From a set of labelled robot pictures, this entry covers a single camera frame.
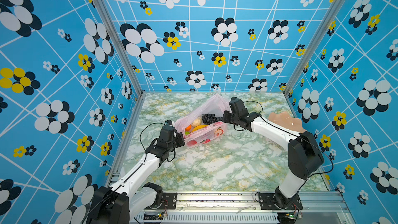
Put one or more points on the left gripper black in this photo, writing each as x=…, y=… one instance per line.
x=179, y=137

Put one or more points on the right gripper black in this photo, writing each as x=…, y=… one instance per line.
x=226, y=115

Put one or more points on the pink translucent plastic bag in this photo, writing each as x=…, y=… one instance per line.
x=214, y=105

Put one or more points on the peach scalloped plastic bowl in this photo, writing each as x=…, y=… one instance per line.
x=285, y=120

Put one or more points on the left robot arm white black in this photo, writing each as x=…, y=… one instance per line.
x=125, y=199

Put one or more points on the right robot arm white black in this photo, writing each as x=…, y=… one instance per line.
x=304, y=156

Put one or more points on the orange fake carrot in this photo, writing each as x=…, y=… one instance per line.
x=188, y=129

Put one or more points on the yellow fake banana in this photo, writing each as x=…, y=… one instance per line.
x=198, y=127

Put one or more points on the beige fake garlic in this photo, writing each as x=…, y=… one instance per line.
x=197, y=122

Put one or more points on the dark fake grape bunch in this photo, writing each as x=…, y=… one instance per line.
x=208, y=119

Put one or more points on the left floor aluminium rail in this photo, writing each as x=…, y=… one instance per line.
x=116, y=168

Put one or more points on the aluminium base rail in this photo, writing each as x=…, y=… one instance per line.
x=245, y=207

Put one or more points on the right aluminium corner post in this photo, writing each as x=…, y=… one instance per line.
x=330, y=15

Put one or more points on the aluminium corner post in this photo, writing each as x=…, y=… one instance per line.
x=112, y=31
x=330, y=15

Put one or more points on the left aluminium corner post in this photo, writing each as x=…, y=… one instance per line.
x=112, y=31

